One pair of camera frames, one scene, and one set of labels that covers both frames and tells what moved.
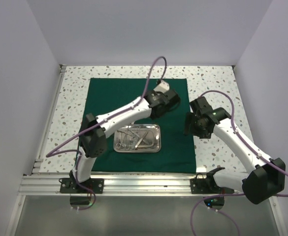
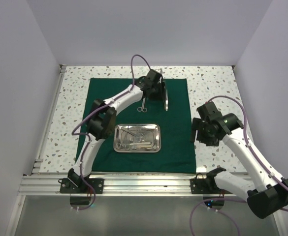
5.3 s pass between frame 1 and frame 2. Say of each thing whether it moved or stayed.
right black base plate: stayed
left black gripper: moved
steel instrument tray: stayed
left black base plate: stayed
